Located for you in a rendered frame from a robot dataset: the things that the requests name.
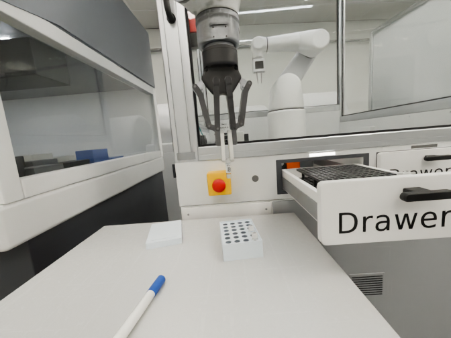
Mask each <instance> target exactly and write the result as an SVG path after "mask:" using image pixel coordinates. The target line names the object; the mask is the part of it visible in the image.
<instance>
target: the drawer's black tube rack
mask: <svg viewBox="0 0 451 338"><path fill-rule="evenodd" d="M297 171H298V172H300V173H302V178H300V179H301V180H303V181H305V182H306V183H308V184H310V185H312V186H313V187H315V188H317V183H318V182H320V181H327V180H343V179H353V178H370V177H380V176H396V175H397V174H394V173H390V172H385V171H382V170H376V169H373V168H367V167H364V166H359V165H355V164H349V165H340V166H323V167H314V168H297ZM305 175H306V176H308V177H305Z"/></svg>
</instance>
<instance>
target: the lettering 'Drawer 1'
mask: <svg viewBox="0 0 451 338"><path fill-rule="evenodd" d="M448 213H451V210H449V211H442V227H444V226H445V217H446V214H448ZM427 214H432V215H433V216H434V218H429V219H424V218H425V216H426V215H427ZM342 215H351V216H353V218H354V226H353V228H352V229H351V230H349V231H342ZM380 217H385V218H387V220H386V221H379V222H378V223H377V224H376V226H375V228H376V230H377V231H384V230H385V229H387V231H388V230H389V227H390V219H389V217H388V216H387V215H379V216H377V219H378V218H380ZM395 217H396V220H397V225H398V228H399V229H402V228H403V225H404V222H405V218H407V223H408V227H409V229H413V225H414V223H415V219H416V217H417V213H414V216H413V220H412V222H411V223H410V220H409V215H408V213H406V214H404V216H403V220H402V223H401V224H400V221H399V216H398V214H395ZM369 218H373V216H372V215H371V216H368V217H367V218H366V217H363V232H366V221H367V219H369ZM431 220H437V215H436V214H435V213H434V212H431V211H429V212H426V213H424V214H423V215H422V217H421V224H422V225H423V226H424V227H426V228H432V227H435V226H436V224H434V225H430V226H428V225H426V224H425V223H424V221H431ZM381 223H387V226H386V227H385V228H384V229H379V224H381ZM357 225H358V219H357V217H356V215H355V214H353V213H339V234H340V233H350V232H353V231H354V230H355V229H356V228H357Z"/></svg>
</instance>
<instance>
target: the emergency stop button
mask: <svg viewBox="0 0 451 338"><path fill-rule="evenodd" d="M212 188H213V190H214V191H215V192H223V191H224V190H225V188H226V184H225V182H224V181H223V180H222V179H216V180H214V181H213V184H212Z"/></svg>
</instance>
